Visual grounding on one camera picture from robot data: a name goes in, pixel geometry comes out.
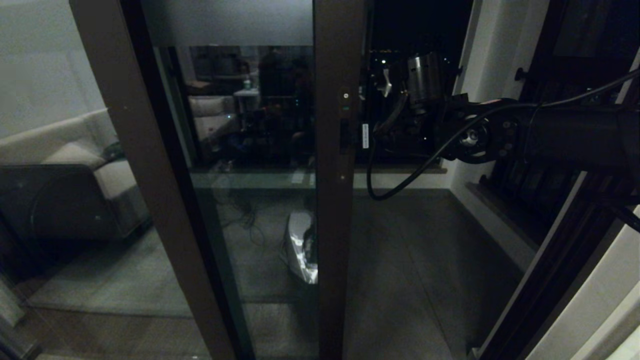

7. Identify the brown framed sliding glass door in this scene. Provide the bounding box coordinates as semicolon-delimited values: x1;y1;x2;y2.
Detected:
140;0;366;360

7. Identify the black metal balcony railing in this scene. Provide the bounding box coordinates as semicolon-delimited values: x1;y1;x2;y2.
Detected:
356;47;461;165

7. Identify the black window guard railing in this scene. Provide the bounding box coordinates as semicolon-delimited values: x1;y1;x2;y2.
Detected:
479;67;621;236

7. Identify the dark framed window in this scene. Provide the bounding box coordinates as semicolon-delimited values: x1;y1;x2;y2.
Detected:
487;0;640;248

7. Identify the dark brown door jamb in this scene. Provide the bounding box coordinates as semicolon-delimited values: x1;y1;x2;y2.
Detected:
477;47;640;360

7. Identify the brown framed fixed glass door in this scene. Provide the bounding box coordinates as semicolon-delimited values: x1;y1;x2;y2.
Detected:
0;0;238;360

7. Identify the grey floor rug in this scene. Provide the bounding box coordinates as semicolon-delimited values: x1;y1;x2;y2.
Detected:
25;227;193;319

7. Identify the grey and beige sofa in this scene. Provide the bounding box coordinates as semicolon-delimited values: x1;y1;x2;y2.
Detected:
0;109;151;246

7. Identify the recessed metal door handle plate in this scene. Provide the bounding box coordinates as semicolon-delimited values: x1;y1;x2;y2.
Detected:
338;89;352;181

